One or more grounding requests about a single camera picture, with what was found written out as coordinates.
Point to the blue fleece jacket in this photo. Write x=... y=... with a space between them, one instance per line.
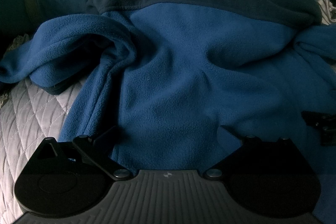
x=171 y=88

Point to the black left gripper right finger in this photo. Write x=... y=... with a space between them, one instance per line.
x=269 y=178

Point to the grey quilted bedspread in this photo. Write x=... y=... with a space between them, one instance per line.
x=28 y=115

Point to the grey white patterned cloth pile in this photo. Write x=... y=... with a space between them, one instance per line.
x=327 y=11

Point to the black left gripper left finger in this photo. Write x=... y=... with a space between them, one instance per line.
x=62 y=179

